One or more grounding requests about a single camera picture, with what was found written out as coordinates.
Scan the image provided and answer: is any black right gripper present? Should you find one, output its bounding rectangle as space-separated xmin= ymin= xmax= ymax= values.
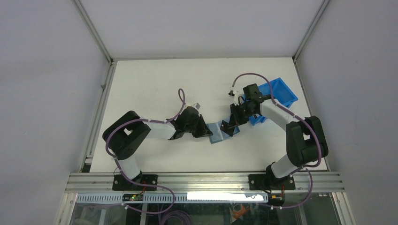
xmin=227 ymin=103 xmax=256 ymax=129

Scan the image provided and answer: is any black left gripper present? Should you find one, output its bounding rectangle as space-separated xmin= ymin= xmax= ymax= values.
xmin=184 ymin=114 xmax=212 ymax=138

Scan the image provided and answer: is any teal leather card holder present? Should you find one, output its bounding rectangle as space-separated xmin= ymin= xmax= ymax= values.
xmin=207 ymin=117 xmax=240 ymax=144

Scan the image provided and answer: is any blue plastic bin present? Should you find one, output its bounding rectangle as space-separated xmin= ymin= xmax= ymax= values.
xmin=249 ymin=77 xmax=299 ymax=126

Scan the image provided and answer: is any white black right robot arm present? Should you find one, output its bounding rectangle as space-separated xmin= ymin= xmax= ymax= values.
xmin=220 ymin=84 xmax=328 ymax=190

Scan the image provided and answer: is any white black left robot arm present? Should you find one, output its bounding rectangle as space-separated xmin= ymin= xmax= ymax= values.
xmin=102 ymin=106 xmax=213 ymax=190

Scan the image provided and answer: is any orange object under table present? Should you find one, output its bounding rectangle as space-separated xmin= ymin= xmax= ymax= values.
xmin=230 ymin=204 xmax=251 ymax=219

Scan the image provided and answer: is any small green circuit board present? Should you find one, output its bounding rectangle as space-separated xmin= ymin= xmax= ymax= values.
xmin=122 ymin=194 xmax=144 ymax=202

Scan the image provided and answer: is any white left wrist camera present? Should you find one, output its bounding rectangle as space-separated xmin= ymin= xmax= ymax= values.
xmin=186 ymin=103 xmax=201 ymax=110

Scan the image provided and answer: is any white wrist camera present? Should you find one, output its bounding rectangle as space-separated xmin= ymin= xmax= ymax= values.
xmin=228 ymin=89 xmax=244 ymax=105
xmin=186 ymin=103 xmax=201 ymax=110

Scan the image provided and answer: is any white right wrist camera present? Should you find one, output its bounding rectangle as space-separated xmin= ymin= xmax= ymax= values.
xmin=228 ymin=89 xmax=244 ymax=105

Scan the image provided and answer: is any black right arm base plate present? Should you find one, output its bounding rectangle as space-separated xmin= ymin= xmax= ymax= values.
xmin=248 ymin=173 xmax=296 ymax=191

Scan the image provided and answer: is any white slotted cable duct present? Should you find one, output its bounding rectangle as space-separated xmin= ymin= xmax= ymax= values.
xmin=76 ymin=192 xmax=268 ymax=204

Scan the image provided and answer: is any coiled purple cable below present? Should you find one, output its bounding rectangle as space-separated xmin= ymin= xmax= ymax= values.
xmin=158 ymin=210 xmax=193 ymax=225

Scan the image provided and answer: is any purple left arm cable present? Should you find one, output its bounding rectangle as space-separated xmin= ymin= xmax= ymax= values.
xmin=105 ymin=88 xmax=186 ymax=215

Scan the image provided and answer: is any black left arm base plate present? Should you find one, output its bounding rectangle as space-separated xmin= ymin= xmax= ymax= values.
xmin=112 ymin=174 xmax=158 ymax=191

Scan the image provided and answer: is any aluminium front frame rail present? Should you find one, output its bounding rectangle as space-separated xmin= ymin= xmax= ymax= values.
xmin=65 ymin=171 xmax=345 ymax=193

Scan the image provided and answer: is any aluminium right frame post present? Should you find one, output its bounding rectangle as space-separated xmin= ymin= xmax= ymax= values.
xmin=292 ymin=0 xmax=331 ymax=63

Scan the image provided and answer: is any aluminium frame post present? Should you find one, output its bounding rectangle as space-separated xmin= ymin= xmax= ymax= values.
xmin=71 ymin=0 xmax=113 ymax=64
xmin=292 ymin=0 xmax=331 ymax=63

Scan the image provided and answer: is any aluminium left frame post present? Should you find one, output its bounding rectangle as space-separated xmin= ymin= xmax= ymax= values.
xmin=71 ymin=0 xmax=113 ymax=64

